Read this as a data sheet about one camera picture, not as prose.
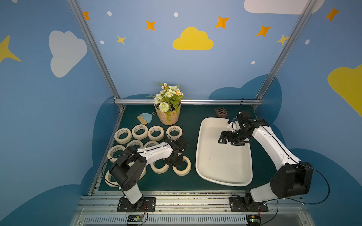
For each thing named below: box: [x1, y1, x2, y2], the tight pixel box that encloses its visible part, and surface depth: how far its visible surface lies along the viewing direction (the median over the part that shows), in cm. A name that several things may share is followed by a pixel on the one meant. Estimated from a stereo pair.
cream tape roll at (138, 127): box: [131, 124, 149, 140], surface depth 104 cm
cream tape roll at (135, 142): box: [126, 139, 144, 149], surface depth 98 cm
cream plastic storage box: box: [195, 117, 254, 187], surface depth 92 cm
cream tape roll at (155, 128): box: [147, 125, 165, 142], surface depth 104 cm
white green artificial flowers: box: [146, 81, 191, 123], surface depth 88 cm
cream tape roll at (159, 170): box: [150, 160, 170, 174], surface depth 86 cm
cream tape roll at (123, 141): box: [114, 128, 133, 145], surface depth 101 cm
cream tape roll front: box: [172, 155, 192, 177], surface depth 85 cm
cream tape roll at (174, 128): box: [165, 125, 183, 142], surface depth 106 cm
